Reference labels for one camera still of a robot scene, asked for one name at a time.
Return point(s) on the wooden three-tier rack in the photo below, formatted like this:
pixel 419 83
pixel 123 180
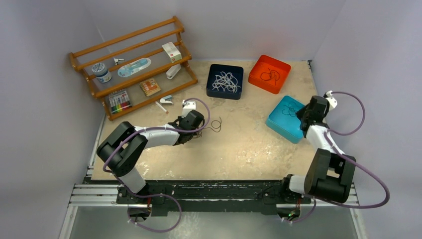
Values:
pixel 143 43

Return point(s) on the oval blue white package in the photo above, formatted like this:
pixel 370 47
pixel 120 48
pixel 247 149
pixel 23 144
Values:
pixel 134 67

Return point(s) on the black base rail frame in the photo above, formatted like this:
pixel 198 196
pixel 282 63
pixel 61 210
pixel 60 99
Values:
pixel 268 197

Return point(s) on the small metal clip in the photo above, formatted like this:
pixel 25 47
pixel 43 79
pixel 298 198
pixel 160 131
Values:
pixel 118 61

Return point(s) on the white red small box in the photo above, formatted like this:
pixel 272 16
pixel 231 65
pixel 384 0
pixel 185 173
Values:
pixel 172 51

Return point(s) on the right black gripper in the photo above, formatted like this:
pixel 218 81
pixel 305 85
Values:
pixel 300 112

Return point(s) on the blue white round jar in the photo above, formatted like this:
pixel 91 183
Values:
pixel 101 72

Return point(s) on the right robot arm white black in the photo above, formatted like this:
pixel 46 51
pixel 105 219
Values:
pixel 329 175

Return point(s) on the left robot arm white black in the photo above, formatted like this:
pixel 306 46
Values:
pixel 121 150

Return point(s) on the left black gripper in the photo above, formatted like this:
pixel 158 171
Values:
pixel 194 133

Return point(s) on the cyan square tray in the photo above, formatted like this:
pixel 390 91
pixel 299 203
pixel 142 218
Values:
pixel 283 120

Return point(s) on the coloured marker set pack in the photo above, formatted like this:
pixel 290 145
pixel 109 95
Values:
pixel 119 101

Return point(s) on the orange patterned small pack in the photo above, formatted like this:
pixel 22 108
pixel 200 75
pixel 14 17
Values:
pixel 149 87

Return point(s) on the orange square tray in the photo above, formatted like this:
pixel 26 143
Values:
pixel 269 74

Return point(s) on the small blue white stapler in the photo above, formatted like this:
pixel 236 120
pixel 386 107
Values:
pixel 167 100

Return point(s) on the dark navy square tray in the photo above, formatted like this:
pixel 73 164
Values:
pixel 225 81

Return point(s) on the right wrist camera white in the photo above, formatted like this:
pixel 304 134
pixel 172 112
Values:
pixel 332 102

